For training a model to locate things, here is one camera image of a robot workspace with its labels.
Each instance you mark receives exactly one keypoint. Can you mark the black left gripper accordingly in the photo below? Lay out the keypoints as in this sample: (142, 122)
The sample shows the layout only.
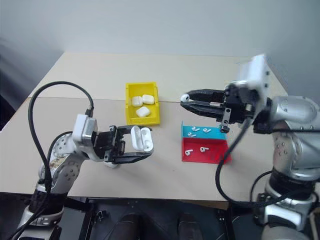
(107, 146)

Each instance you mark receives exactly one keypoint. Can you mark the closed white earbud case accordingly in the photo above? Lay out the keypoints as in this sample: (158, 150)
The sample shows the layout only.
(142, 111)
(137, 100)
(148, 99)

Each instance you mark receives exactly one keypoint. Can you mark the black base frame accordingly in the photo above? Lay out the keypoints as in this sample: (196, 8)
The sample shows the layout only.
(85, 220)

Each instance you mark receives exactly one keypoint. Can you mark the red plastic tray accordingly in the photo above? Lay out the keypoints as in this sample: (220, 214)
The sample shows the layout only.
(200, 157)

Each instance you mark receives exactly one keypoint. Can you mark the blue plastic tray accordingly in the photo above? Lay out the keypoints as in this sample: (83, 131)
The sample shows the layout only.
(213, 133)

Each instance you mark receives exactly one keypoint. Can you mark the white earbud case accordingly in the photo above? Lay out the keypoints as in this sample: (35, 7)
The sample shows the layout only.
(137, 100)
(148, 99)
(136, 140)
(142, 111)

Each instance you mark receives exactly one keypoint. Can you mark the white earbud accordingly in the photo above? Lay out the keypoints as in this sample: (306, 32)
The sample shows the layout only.
(187, 152)
(206, 130)
(194, 129)
(185, 97)
(192, 135)
(203, 149)

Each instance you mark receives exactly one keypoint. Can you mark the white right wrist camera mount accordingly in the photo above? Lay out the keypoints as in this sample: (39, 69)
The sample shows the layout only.
(255, 72)

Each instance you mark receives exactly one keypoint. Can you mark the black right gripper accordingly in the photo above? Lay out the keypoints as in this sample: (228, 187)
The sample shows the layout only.
(237, 105)

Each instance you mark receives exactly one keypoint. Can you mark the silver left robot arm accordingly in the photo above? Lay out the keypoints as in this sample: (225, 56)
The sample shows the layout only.
(67, 172)

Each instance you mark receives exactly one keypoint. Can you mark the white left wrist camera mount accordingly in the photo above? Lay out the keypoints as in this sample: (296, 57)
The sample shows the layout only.
(79, 127)

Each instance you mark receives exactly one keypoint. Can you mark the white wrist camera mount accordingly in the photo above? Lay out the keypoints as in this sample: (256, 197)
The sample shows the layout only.
(255, 72)
(79, 127)

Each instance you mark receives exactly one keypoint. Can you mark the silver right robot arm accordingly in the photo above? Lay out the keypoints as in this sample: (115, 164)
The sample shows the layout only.
(295, 112)

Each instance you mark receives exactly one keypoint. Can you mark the yellow plastic bin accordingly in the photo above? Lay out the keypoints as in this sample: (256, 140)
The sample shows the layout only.
(153, 110)

